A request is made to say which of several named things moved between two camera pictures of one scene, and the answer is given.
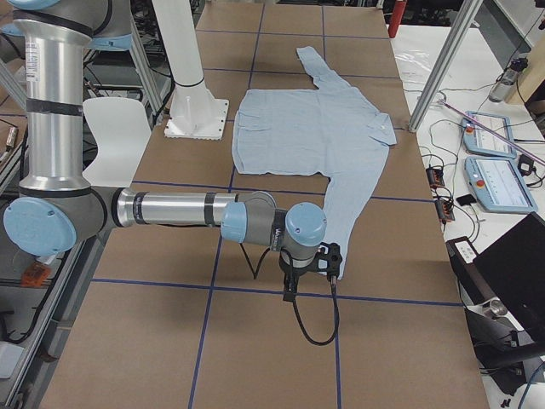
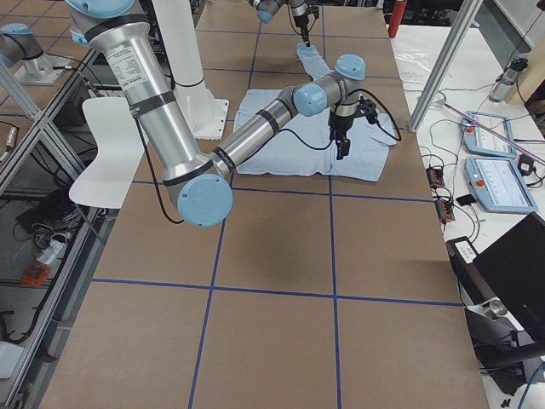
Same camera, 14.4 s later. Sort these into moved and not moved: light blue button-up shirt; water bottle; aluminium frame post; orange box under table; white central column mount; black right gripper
Moved: light blue button-up shirt; black right gripper
Not moved: aluminium frame post; water bottle; white central column mount; orange box under table
